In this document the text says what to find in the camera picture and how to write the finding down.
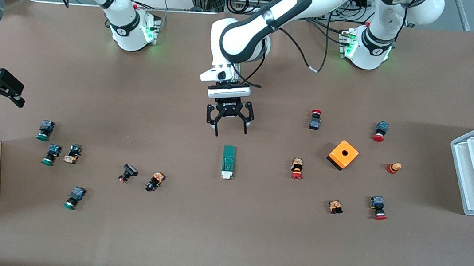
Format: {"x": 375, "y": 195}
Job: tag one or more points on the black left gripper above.
{"x": 230, "y": 107}

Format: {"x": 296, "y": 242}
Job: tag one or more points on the green load switch white lever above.
{"x": 228, "y": 162}

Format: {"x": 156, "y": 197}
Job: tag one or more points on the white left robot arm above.
{"x": 247, "y": 40}

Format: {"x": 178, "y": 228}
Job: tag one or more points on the green mushroom push button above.
{"x": 76, "y": 193}
{"x": 47, "y": 125}
{"x": 53, "y": 150}

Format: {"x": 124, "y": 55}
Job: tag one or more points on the red emergency stop orange block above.
{"x": 297, "y": 166}

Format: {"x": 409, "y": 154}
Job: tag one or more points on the red button black contact block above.
{"x": 315, "y": 123}

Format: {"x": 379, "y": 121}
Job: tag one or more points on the black pushbutton pink tip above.
{"x": 129, "y": 170}

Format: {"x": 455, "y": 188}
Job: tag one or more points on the orange black contact block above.
{"x": 335, "y": 206}

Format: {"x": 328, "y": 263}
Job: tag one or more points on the red mushroom button blue block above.
{"x": 378, "y": 203}
{"x": 381, "y": 128}

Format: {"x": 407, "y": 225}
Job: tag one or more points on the red yellow emergency stop head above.
{"x": 393, "y": 168}

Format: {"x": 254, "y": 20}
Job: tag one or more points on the grey aluminium profile bar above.
{"x": 461, "y": 13}

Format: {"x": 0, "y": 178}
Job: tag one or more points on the black selector switch orange block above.
{"x": 154, "y": 181}

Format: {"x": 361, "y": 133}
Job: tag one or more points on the beige black switch block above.
{"x": 72, "y": 153}

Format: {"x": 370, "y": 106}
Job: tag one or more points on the orange push button enclosure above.
{"x": 343, "y": 155}

